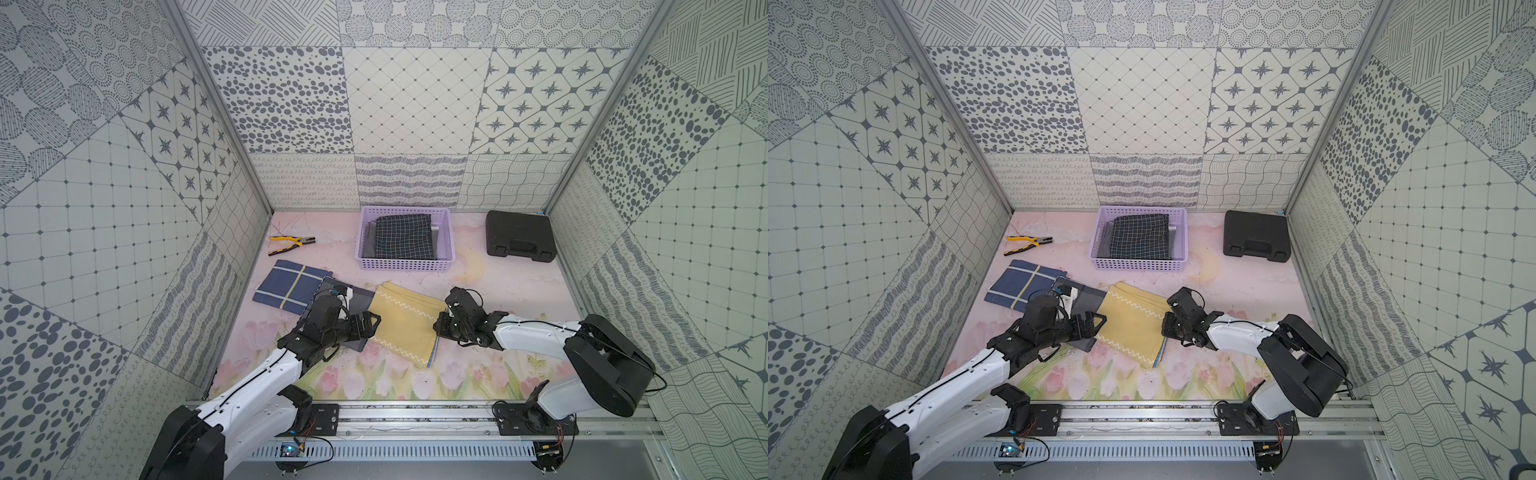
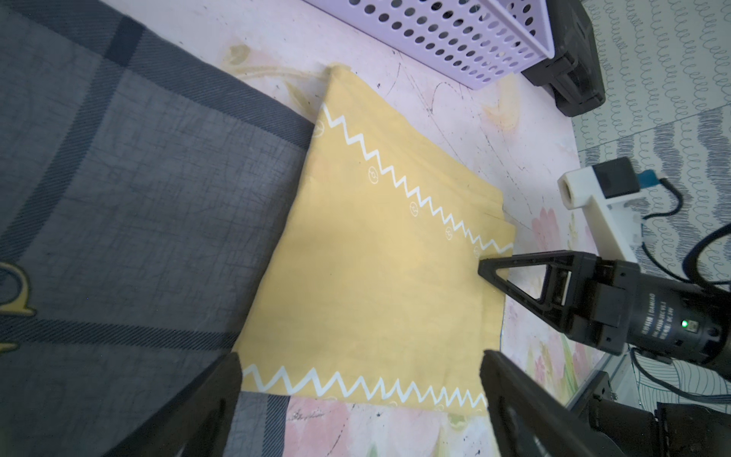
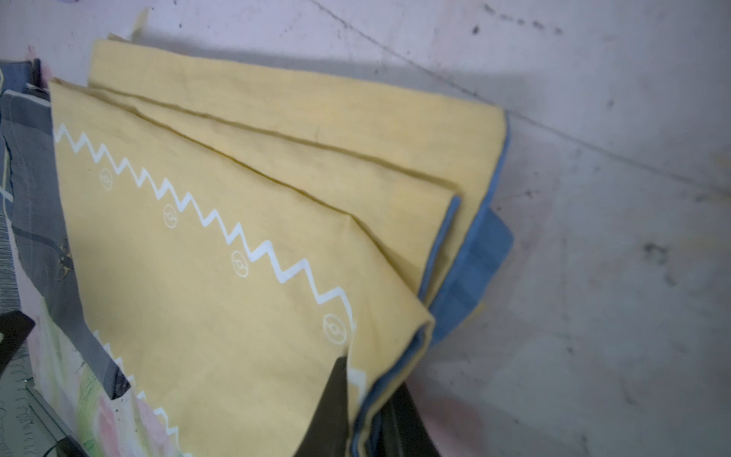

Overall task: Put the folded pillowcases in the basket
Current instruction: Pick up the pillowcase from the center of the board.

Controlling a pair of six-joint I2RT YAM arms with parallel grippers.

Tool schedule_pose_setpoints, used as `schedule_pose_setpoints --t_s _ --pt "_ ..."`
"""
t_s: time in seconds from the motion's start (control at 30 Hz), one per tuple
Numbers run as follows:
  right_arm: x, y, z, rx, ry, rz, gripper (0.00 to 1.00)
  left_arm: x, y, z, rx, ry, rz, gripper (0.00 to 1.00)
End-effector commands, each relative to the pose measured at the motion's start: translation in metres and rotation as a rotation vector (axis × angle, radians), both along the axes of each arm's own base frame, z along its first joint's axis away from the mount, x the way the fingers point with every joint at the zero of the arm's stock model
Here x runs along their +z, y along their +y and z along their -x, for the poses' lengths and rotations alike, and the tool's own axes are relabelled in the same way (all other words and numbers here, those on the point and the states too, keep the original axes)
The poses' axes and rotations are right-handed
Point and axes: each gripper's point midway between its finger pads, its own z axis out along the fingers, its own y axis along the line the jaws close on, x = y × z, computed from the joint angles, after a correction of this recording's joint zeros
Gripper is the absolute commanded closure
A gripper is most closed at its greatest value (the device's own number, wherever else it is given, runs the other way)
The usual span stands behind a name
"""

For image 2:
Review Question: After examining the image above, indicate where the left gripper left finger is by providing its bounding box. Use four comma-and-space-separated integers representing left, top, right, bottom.
106, 352, 242, 456

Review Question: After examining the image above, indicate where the purple plastic basket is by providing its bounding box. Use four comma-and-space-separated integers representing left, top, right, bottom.
310, 0, 555, 89

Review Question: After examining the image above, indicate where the yellow zigzag pillowcase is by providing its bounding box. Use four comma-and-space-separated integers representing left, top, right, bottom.
234, 67, 515, 415

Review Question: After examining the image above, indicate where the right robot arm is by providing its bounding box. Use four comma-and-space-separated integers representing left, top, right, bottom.
478, 227, 730, 456

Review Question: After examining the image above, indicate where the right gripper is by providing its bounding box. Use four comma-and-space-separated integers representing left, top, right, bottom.
478, 251, 642, 355

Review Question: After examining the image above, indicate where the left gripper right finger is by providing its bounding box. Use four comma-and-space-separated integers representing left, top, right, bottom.
480, 350, 622, 456

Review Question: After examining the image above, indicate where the black plastic tool case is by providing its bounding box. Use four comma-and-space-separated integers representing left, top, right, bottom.
523, 0, 605, 117

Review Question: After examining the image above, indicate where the dark grey plaid pillowcase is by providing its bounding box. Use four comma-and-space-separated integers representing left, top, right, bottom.
1, 1, 313, 456

